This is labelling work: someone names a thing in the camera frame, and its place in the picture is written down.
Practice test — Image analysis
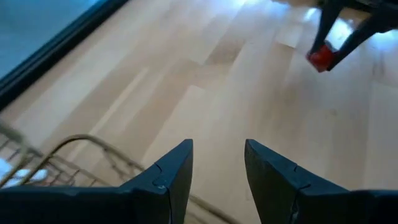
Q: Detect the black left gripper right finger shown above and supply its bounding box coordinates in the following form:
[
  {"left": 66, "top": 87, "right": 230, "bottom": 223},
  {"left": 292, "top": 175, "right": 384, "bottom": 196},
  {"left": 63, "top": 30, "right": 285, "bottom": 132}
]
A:
[{"left": 244, "top": 138, "right": 398, "bottom": 224}]

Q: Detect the white garlic bulb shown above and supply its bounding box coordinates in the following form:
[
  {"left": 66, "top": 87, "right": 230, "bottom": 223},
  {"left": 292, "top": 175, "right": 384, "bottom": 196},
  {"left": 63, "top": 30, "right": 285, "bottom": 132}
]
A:
[{"left": 0, "top": 157, "right": 49, "bottom": 189}]

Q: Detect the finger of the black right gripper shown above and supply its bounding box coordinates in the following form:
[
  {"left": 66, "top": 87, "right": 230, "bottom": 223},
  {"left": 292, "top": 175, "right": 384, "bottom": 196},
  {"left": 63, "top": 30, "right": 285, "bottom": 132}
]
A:
[
  {"left": 326, "top": 17, "right": 387, "bottom": 72},
  {"left": 310, "top": 0, "right": 343, "bottom": 54}
]

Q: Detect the metal wire basket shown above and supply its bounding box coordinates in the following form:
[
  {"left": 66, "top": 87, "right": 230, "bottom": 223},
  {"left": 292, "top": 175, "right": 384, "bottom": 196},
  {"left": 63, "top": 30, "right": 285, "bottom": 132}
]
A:
[{"left": 0, "top": 121, "right": 242, "bottom": 224}]

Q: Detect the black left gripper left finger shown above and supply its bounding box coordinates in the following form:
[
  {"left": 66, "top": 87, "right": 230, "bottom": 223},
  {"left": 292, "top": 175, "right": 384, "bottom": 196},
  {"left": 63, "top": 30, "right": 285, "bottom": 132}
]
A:
[{"left": 0, "top": 138, "right": 194, "bottom": 224}]

